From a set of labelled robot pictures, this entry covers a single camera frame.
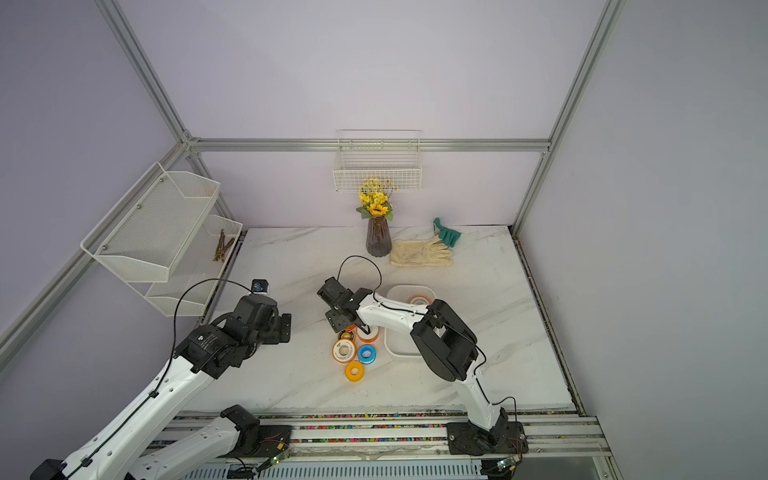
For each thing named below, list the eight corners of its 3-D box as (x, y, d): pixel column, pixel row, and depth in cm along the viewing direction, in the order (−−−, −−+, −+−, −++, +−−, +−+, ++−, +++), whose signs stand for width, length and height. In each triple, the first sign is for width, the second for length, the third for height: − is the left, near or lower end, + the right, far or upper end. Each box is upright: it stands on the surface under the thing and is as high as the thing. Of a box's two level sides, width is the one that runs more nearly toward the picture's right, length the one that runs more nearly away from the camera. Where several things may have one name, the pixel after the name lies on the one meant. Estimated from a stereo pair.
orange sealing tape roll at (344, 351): (332, 363, 88) (330, 359, 85) (335, 344, 92) (333, 339, 89) (355, 363, 88) (354, 359, 85) (357, 344, 92) (356, 339, 89)
